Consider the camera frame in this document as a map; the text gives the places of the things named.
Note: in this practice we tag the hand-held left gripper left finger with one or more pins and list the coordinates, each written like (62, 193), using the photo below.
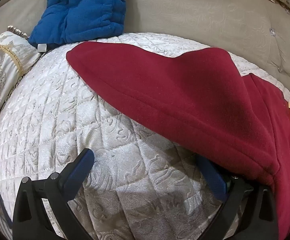
(80, 165)

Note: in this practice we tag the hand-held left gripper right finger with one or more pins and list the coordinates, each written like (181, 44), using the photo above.
(217, 180)

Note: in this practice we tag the dark red garment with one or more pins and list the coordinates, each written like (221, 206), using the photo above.
(185, 97)

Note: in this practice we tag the white quilted bed cover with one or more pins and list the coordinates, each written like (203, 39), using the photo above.
(67, 120)

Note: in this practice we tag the ornate pillow with gold trim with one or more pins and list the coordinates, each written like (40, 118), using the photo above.
(2, 75)

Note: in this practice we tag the blue quilted cushion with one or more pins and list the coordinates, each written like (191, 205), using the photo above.
(85, 12)

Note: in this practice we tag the beige tufted headboard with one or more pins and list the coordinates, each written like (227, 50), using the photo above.
(197, 15)

